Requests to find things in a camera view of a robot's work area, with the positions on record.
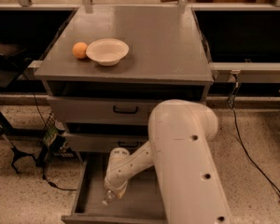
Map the clear plastic water bottle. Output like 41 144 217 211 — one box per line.
103 189 118 206

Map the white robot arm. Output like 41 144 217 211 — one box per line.
103 100 231 224

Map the grey drawer cabinet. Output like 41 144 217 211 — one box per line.
36 5 214 155

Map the grey middle drawer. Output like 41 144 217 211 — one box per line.
64 133 147 153

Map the grey top drawer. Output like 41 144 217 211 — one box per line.
48 96 158 126

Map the grey open bottom drawer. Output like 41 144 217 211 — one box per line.
62 153 168 224

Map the white bowl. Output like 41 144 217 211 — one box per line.
86 38 129 66

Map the orange fruit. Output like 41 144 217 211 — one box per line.
72 42 88 59

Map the green package on floor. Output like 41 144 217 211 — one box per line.
43 125 67 155

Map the black stand on left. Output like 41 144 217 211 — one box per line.
0 40 38 175

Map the black top drawer handle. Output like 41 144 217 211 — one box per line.
112 105 139 115

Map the black drawer handle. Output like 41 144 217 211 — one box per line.
112 105 139 115
118 141 139 148

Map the black middle drawer handle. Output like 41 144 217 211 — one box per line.
118 141 139 148

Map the black cable left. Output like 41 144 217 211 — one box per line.
22 73 77 192

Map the black power cable right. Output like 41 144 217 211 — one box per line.
228 73 280 208

